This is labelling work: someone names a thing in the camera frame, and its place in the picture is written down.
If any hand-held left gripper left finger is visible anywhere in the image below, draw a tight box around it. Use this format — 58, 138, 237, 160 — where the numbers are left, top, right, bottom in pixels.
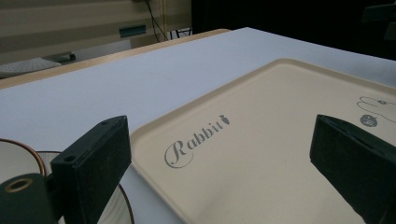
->
50, 115, 133, 224

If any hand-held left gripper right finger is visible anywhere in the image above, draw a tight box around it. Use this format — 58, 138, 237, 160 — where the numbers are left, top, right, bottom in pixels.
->
309, 114, 396, 224

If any white plate with dark rim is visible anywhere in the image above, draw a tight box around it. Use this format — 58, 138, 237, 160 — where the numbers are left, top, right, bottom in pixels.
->
36, 150, 135, 224

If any white plate with brown rim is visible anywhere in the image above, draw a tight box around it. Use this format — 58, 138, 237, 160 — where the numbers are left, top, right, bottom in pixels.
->
0, 138, 48, 185

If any beige printed plastic tray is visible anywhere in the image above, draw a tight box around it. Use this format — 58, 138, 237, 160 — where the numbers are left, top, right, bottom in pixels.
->
129, 58, 396, 224

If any dark flat device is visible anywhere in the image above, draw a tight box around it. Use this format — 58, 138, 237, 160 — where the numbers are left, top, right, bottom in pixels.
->
41, 51, 77, 64

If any white perforated pad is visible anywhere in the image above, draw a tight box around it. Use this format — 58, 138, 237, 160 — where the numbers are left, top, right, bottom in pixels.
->
0, 57, 62, 79

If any black metal stand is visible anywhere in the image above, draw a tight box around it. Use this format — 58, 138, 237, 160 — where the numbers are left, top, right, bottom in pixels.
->
169, 27, 193, 40

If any green wall socket box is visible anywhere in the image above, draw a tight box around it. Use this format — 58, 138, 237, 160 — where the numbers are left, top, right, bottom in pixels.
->
119, 24, 148, 38

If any black cable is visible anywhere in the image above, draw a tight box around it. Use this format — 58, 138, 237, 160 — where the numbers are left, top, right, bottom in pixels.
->
143, 0, 170, 43

